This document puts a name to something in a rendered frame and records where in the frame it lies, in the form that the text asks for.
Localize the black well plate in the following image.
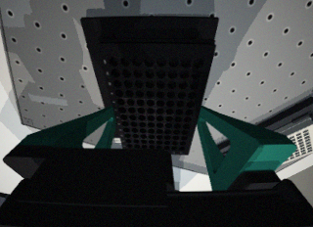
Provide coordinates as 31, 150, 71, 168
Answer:
97, 38, 216, 156

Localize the dark grey perforated base plate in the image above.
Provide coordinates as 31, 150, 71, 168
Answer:
0, 0, 313, 130

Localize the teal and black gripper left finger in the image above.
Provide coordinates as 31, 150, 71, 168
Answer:
18, 106, 116, 149

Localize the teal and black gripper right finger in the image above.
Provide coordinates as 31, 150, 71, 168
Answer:
197, 106, 297, 191

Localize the white well plate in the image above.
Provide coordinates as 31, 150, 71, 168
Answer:
275, 116, 313, 164

